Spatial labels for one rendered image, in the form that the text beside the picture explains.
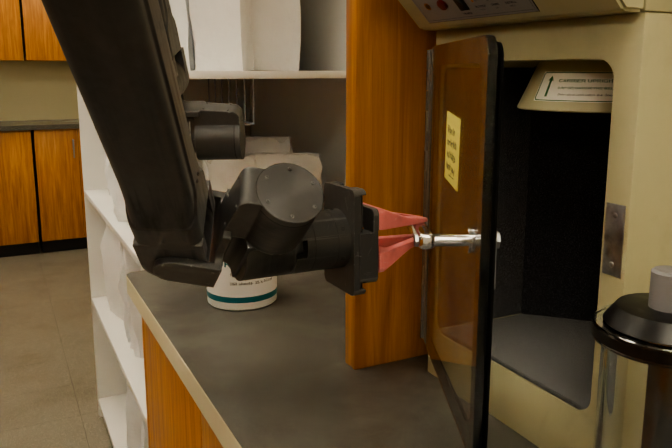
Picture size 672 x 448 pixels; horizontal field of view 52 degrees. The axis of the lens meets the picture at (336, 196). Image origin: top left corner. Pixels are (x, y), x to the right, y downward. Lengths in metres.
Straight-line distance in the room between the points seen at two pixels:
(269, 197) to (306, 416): 0.40
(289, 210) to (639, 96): 0.33
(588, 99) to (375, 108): 0.30
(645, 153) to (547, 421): 0.32
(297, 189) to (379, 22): 0.42
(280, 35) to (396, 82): 1.04
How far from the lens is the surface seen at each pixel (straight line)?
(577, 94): 0.77
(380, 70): 0.93
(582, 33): 0.73
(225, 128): 0.87
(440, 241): 0.65
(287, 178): 0.56
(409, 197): 0.97
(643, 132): 0.69
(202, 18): 1.82
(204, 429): 1.12
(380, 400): 0.92
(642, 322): 0.56
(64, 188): 5.53
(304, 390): 0.95
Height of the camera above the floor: 1.36
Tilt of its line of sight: 10 degrees down
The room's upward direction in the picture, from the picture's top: straight up
